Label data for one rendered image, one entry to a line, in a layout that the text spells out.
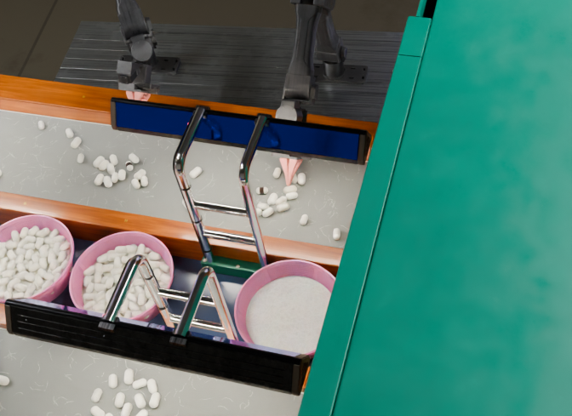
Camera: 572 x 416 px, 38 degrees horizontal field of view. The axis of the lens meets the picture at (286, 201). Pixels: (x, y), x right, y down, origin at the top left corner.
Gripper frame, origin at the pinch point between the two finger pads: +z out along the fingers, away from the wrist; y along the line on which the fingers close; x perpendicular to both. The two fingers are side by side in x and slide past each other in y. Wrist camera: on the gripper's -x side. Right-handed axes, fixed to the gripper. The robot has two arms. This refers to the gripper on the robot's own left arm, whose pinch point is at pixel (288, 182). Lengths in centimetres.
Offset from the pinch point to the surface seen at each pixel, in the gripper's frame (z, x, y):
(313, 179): -1.5, 4.1, 5.7
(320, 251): 14.7, -13.4, 13.3
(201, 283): 16, -62, 0
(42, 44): -35, 132, -155
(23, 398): 55, -45, -47
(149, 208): 11.2, -7.0, -35.8
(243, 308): 29.8, -23.2, -2.1
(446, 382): 3, -139, 51
